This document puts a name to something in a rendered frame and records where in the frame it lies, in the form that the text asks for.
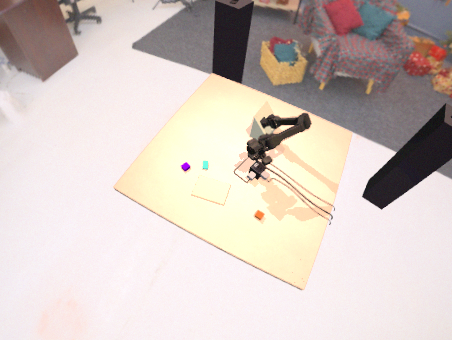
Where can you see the small purple cube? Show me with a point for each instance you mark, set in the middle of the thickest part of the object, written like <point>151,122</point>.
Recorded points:
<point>185,166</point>

